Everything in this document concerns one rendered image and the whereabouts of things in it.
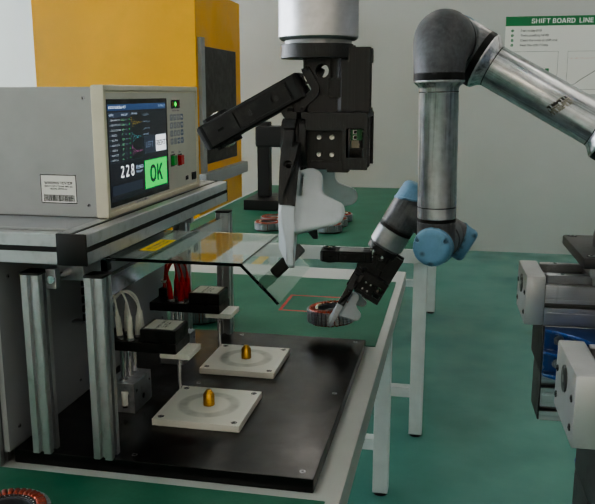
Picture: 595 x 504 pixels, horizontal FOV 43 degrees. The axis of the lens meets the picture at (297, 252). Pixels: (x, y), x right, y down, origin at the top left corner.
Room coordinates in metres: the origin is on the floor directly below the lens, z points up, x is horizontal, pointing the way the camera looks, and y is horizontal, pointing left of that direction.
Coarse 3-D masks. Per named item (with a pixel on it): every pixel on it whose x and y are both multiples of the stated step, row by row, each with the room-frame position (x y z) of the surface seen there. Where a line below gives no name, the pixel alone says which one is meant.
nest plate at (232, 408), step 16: (176, 400) 1.25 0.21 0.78; (192, 400) 1.25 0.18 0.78; (224, 400) 1.25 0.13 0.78; (240, 400) 1.25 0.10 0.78; (256, 400) 1.25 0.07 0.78; (160, 416) 1.18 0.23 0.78; (176, 416) 1.18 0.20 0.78; (192, 416) 1.18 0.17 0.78; (208, 416) 1.18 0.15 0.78; (224, 416) 1.18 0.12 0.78; (240, 416) 1.18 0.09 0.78
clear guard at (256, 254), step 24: (144, 240) 1.26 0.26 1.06; (192, 240) 1.26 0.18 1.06; (216, 240) 1.26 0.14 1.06; (240, 240) 1.26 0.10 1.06; (264, 240) 1.26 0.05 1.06; (216, 264) 1.09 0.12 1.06; (240, 264) 1.08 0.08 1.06; (264, 264) 1.15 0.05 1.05; (264, 288) 1.08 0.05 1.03; (288, 288) 1.14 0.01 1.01
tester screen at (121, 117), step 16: (112, 112) 1.21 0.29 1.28; (128, 112) 1.27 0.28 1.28; (144, 112) 1.33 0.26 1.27; (160, 112) 1.41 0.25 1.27; (112, 128) 1.21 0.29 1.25; (128, 128) 1.27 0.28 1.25; (144, 128) 1.33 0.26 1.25; (160, 128) 1.40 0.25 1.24; (112, 144) 1.20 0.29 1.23; (128, 144) 1.26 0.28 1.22; (112, 160) 1.20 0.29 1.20; (128, 160) 1.26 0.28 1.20; (144, 160) 1.33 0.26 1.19; (112, 176) 1.20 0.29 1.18; (144, 176) 1.32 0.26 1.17; (112, 192) 1.20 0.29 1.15; (128, 192) 1.25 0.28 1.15; (144, 192) 1.32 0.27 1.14
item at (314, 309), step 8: (312, 304) 1.68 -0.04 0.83; (320, 304) 1.68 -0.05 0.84; (328, 304) 1.69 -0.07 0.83; (312, 312) 1.62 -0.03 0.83; (320, 312) 1.62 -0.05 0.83; (328, 312) 1.61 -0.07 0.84; (312, 320) 1.62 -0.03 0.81; (320, 320) 1.61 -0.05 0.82; (328, 320) 1.60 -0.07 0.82; (336, 320) 1.60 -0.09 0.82; (344, 320) 1.61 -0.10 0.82; (352, 320) 1.62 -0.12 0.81
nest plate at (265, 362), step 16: (224, 352) 1.50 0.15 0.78; (240, 352) 1.50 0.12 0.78; (256, 352) 1.50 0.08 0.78; (272, 352) 1.50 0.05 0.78; (288, 352) 1.51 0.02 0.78; (208, 368) 1.41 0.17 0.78; (224, 368) 1.41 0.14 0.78; (240, 368) 1.41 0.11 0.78; (256, 368) 1.41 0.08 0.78; (272, 368) 1.41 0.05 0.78
